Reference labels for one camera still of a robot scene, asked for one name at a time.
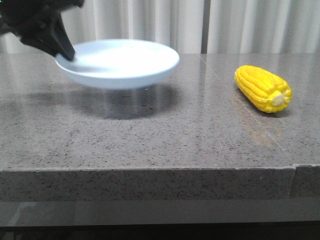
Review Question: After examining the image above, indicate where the yellow plastic corn cob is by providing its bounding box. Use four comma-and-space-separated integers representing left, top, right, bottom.
234, 65, 292, 113

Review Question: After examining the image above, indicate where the light blue round plate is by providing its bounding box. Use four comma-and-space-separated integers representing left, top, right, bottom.
55, 39, 180, 90

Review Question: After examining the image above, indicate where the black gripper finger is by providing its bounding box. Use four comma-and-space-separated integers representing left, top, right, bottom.
49, 13, 75, 61
20, 31, 59, 57

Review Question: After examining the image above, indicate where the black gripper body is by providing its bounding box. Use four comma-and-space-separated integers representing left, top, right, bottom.
0, 0, 84, 38

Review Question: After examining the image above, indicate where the white pleated curtain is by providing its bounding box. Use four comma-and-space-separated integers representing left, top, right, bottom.
0, 0, 320, 54

